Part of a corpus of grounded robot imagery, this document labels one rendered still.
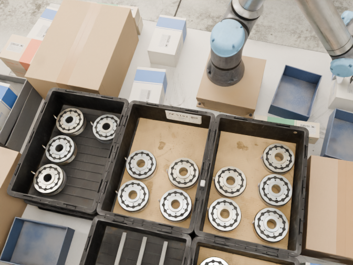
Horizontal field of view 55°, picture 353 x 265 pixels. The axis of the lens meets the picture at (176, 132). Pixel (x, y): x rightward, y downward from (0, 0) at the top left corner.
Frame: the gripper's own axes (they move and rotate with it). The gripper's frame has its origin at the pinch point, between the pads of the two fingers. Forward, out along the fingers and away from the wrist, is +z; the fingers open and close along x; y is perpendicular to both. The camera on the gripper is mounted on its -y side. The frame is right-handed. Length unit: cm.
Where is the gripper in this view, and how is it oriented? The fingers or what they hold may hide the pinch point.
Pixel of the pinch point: (351, 82)
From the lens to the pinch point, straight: 150.6
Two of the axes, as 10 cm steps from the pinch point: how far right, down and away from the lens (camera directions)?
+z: 0.7, 4.1, 9.1
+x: 9.6, 2.4, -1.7
